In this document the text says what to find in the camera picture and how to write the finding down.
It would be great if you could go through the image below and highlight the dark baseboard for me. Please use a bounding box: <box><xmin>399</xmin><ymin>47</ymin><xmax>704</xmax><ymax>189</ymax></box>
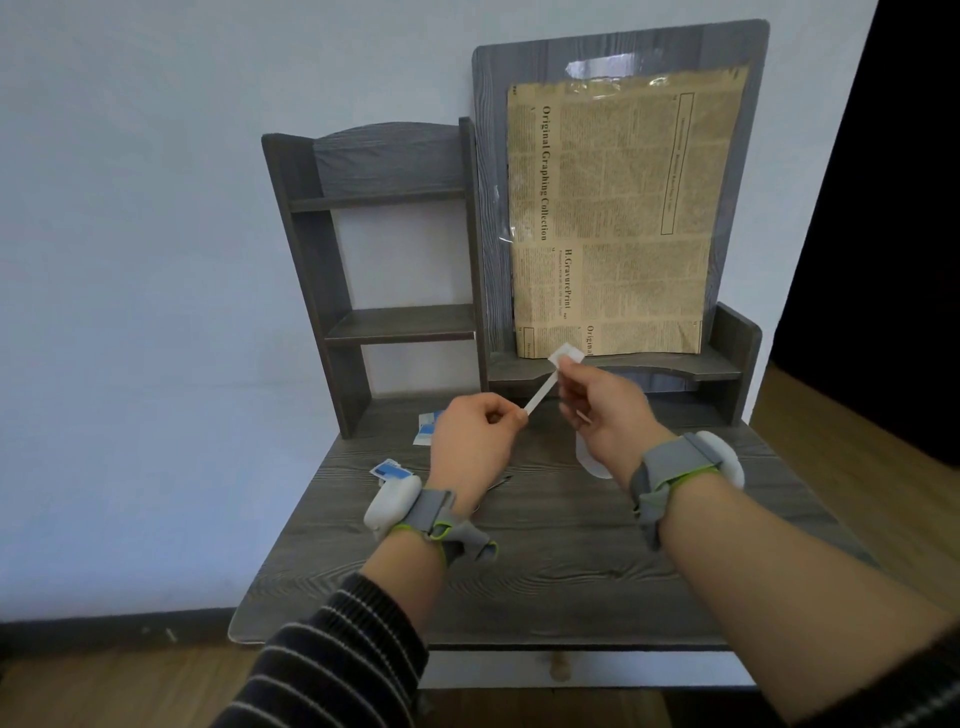
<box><xmin>0</xmin><ymin>606</ymin><xmax>238</xmax><ymax>660</ymax></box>

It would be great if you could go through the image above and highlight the white backing paper piece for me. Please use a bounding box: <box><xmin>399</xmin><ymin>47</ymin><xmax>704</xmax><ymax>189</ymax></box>
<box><xmin>573</xmin><ymin>427</ymin><xmax>618</xmax><ymax>482</ymax></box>

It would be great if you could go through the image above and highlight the person's right forearm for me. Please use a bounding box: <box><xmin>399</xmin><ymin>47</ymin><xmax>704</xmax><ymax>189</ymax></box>
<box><xmin>654</xmin><ymin>466</ymin><xmax>960</xmax><ymax>728</ymax></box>

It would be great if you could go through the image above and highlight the person's left forearm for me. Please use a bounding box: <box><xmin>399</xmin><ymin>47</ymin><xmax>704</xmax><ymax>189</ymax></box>
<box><xmin>212</xmin><ymin>516</ymin><xmax>453</xmax><ymax>728</ymax></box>

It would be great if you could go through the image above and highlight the white desk drawer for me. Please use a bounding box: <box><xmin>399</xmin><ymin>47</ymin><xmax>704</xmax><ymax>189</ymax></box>
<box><xmin>418</xmin><ymin>648</ymin><xmax>756</xmax><ymax>690</ymax></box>

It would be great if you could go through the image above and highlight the dark wooden desk hutch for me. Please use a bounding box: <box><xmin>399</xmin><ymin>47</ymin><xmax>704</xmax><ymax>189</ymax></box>
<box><xmin>260</xmin><ymin>18</ymin><xmax>771</xmax><ymax>441</ymax></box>

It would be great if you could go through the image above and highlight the white grey wrist tracker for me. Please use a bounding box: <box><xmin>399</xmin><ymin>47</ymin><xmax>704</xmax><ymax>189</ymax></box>
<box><xmin>363</xmin><ymin>473</ymin><xmax>501</xmax><ymax>569</ymax></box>
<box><xmin>628</xmin><ymin>430</ymin><xmax>747</xmax><ymax>553</ymax></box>

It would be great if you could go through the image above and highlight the clear tape strip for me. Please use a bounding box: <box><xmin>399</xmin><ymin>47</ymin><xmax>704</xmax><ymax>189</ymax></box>
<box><xmin>564</xmin><ymin>53</ymin><xmax>673</xmax><ymax>100</ymax></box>

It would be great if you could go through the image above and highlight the white grey right wrist tracker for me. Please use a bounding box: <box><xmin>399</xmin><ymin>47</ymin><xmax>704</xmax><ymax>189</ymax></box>
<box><xmin>628</xmin><ymin>430</ymin><xmax>747</xmax><ymax>553</ymax></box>

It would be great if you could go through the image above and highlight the white grey left wrist tracker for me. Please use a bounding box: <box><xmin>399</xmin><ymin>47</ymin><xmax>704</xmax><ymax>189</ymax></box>
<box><xmin>363</xmin><ymin>473</ymin><xmax>501</xmax><ymax>569</ymax></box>

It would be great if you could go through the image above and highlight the dark wooden desk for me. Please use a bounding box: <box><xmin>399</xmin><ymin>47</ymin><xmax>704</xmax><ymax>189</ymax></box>
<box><xmin>227</xmin><ymin>390</ymin><xmax>880</xmax><ymax>652</ymax></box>

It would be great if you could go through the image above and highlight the person's right hand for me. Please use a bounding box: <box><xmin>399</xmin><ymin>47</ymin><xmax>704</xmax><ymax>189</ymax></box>
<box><xmin>556</xmin><ymin>357</ymin><xmax>678</xmax><ymax>490</ymax></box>

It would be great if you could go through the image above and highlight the white adhesive bandage strip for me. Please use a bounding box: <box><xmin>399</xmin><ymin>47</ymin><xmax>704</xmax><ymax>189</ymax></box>
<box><xmin>524</xmin><ymin>342</ymin><xmax>583</xmax><ymax>416</ymax></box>

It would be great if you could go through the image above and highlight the brown newspaper print sheet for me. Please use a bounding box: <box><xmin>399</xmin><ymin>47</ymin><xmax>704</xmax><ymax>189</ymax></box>
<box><xmin>506</xmin><ymin>65</ymin><xmax>751</xmax><ymax>360</ymax></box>

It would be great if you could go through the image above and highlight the person's left hand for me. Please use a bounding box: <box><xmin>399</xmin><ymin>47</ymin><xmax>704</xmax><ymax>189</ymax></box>
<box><xmin>425</xmin><ymin>392</ymin><xmax>531</xmax><ymax>519</ymax></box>

